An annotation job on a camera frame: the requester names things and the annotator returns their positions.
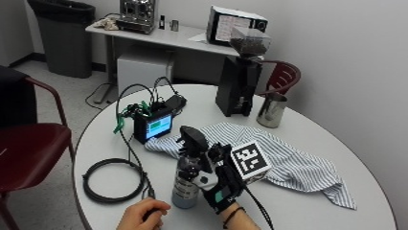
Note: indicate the white paper sheet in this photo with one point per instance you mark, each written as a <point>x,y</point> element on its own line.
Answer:
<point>198,38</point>

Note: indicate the small metal cup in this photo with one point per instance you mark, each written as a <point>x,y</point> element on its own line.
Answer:
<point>174,25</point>

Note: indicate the black box with screen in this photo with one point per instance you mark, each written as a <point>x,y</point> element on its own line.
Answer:
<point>154,127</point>

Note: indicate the white cabinet box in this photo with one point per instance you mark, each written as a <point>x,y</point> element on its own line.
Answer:
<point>143,73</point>

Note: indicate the dark red slatted chair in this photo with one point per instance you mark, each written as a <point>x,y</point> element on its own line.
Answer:
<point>282,76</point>

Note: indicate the white side table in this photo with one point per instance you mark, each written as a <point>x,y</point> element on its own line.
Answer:
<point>170,38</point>

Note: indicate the striped white cloth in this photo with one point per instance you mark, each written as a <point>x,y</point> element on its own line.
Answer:
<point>293,159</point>

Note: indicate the steel espresso machine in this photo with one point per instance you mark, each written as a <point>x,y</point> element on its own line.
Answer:
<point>137,16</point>

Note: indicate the black wrist band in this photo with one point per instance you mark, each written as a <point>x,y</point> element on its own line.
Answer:
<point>233,214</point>

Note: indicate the black coffee grinder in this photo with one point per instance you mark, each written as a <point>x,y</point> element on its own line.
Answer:
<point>238,83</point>

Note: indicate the dark red armchair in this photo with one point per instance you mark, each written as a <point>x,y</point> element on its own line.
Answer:
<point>30,150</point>

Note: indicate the small black upright item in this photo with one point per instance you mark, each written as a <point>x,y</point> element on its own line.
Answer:
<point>161,22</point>

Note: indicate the beige crumpled cloth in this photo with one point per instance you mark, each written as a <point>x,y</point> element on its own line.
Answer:
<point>107,24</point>

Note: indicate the black and white microwave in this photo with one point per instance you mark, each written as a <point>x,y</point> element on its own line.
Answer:
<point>229,25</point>

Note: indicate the grey spray bottle black trigger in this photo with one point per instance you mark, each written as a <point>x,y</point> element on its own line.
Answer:
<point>185,191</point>

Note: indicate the black power adapter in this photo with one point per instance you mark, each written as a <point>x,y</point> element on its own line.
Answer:
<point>174,103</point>

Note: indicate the steel milk pitcher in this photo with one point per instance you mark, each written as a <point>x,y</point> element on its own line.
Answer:
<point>271,111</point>

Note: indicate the white marker cube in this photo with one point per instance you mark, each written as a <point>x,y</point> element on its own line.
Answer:
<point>250,159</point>

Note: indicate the dark grey trash bin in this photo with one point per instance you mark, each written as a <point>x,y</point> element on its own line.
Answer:
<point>68,41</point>

